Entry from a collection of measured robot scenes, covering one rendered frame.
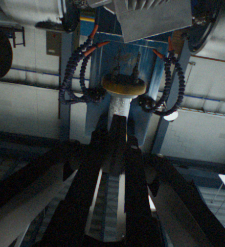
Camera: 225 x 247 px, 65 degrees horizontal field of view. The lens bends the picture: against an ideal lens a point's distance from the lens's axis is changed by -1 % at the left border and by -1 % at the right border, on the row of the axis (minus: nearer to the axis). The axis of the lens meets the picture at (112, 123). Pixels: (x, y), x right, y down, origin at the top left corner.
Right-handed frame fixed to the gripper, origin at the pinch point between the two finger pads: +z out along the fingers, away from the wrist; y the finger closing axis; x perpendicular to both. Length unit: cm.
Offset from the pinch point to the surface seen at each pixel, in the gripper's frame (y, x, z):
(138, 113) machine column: 11, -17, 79
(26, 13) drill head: -32, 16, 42
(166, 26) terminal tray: 4.4, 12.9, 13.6
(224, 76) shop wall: 310, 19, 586
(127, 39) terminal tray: -0.7, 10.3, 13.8
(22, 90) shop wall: -336, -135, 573
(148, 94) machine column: 14, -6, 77
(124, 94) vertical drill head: 0.9, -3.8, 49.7
